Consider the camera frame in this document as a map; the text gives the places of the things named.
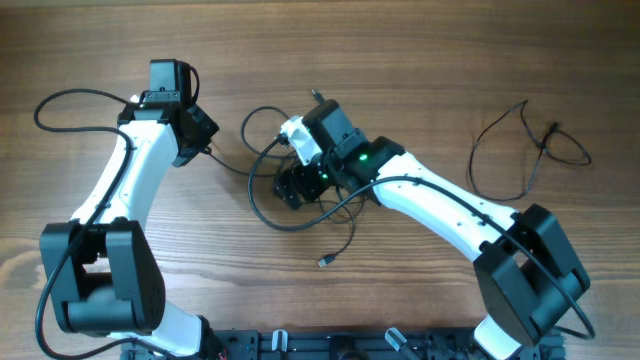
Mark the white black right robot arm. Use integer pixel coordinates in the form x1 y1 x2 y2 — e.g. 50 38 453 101
274 100 590 359

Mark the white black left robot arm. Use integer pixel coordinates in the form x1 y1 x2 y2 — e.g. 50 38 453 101
39 103 220 359

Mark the black left camera cable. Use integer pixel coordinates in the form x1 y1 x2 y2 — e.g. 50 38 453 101
33 64 201 360

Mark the black aluminium base frame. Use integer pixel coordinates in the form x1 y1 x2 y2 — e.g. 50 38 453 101
119 327 567 360

